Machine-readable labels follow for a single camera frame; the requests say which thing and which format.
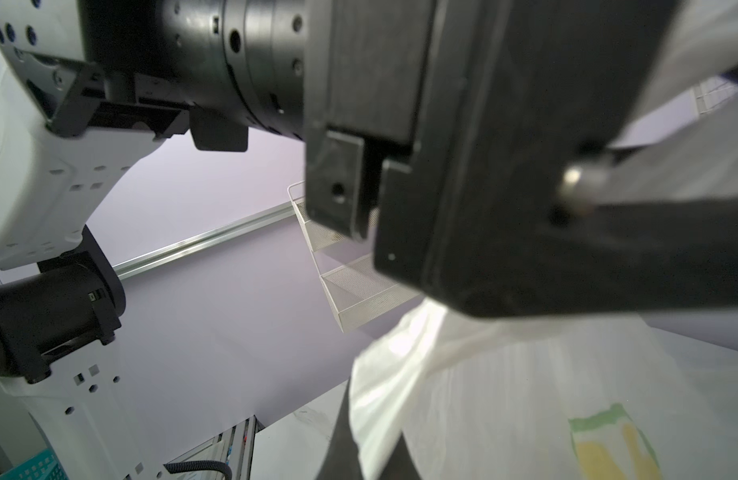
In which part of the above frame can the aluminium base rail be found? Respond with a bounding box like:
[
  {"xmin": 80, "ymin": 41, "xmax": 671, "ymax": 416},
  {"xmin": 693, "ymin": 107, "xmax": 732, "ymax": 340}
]
[{"xmin": 170, "ymin": 415, "xmax": 264, "ymax": 480}]

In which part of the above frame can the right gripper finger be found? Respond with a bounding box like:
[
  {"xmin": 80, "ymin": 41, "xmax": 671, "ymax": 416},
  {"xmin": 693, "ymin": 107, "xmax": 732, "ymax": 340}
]
[{"xmin": 316, "ymin": 377, "xmax": 423, "ymax": 480}]

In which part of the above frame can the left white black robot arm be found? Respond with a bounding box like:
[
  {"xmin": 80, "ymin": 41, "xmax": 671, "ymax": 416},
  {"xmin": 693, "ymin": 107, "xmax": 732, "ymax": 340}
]
[{"xmin": 0, "ymin": 1, "xmax": 738, "ymax": 340}]

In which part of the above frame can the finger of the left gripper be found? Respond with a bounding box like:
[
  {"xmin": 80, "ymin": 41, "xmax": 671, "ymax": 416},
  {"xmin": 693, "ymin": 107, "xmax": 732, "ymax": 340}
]
[{"xmin": 524, "ymin": 137, "xmax": 738, "ymax": 319}]

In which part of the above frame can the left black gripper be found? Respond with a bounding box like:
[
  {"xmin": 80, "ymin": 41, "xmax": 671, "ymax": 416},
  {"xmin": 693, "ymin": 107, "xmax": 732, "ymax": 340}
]
[{"xmin": 80, "ymin": 1, "xmax": 675, "ymax": 317}]

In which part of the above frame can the white plastic bag lemon print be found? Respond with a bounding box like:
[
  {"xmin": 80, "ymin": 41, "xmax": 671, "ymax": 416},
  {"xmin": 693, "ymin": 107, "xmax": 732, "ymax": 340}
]
[{"xmin": 349, "ymin": 1, "xmax": 738, "ymax": 479}]

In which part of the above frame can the lower white mesh shelf bin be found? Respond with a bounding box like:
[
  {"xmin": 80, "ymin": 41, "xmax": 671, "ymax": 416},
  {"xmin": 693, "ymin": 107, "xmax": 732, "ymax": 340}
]
[{"xmin": 287, "ymin": 182, "xmax": 420, "ymax": 333}]

